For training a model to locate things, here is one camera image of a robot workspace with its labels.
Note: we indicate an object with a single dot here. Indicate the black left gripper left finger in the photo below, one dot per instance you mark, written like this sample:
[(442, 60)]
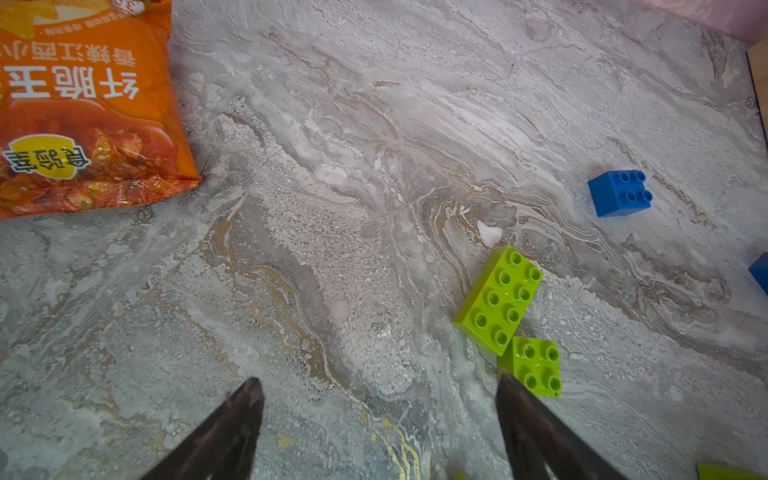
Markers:
[(223, 445)]

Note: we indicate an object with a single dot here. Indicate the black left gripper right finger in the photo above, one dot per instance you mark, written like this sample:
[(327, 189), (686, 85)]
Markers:
[(538, 444)]

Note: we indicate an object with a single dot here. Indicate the green 2x2 lego brick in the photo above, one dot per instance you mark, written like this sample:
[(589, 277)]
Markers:
[(712, 471), (535, 363)]

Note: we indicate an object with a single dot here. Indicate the green 2x4 lego brick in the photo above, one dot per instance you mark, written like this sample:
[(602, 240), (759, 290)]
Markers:
[(498, 300)]

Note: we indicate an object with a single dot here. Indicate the blue 2x2 lego brick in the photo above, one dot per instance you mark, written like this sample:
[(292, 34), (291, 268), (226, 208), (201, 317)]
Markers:
[(620, 193)]

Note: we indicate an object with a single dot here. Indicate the blue lego brick assembly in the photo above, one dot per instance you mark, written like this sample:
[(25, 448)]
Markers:
[(759, 271)]

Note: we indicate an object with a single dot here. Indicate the orange snack bag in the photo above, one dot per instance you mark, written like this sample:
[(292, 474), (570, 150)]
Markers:
[(89, 116)]

